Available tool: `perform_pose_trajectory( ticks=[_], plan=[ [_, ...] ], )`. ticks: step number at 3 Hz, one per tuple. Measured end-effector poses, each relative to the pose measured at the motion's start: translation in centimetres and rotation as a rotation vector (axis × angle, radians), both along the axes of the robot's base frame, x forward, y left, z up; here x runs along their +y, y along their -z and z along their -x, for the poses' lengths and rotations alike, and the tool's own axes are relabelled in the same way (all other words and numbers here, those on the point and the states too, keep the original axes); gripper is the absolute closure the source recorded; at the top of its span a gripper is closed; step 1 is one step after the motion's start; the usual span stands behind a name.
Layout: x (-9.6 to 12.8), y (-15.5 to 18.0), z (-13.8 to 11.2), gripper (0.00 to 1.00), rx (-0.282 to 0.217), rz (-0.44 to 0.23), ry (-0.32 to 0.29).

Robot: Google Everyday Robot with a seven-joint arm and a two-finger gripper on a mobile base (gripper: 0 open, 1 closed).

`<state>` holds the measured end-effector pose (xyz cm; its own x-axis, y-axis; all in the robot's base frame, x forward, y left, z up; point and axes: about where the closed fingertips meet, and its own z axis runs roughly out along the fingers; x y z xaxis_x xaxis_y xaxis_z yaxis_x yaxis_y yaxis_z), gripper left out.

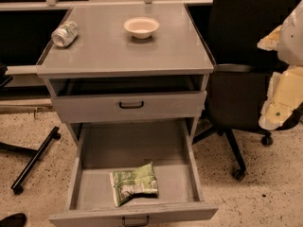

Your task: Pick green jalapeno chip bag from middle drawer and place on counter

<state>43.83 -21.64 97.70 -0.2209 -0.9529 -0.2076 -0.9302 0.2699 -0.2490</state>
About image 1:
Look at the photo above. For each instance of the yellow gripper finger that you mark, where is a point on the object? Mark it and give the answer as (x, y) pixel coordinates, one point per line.
(271, 41)
(283, 107)

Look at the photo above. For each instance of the silver green soda can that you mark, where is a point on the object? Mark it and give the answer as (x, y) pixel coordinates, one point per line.
(65, 34)

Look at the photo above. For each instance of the black stand leg with casters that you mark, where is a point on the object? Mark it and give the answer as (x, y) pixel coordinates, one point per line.
(33, 154)

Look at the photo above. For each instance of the green jalapeno chip bag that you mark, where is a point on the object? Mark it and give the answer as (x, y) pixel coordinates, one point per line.
(127, 184)

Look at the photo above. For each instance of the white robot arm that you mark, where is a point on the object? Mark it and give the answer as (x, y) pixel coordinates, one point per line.
(290, 48)

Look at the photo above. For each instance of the black shoe tip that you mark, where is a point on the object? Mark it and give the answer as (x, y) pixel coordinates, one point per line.
(15, 220)

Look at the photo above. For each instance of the grey drawer cabinet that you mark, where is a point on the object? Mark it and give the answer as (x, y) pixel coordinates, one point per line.
(106, 59)

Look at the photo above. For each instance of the black office chair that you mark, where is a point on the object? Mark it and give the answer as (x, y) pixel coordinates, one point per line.
(237, 88)

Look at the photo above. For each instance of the closed grey top drawer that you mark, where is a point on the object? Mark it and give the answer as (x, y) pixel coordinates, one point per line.
(130, 107)

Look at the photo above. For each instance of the open grey middle drawer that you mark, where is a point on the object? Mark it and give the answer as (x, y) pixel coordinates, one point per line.
(105, 148)

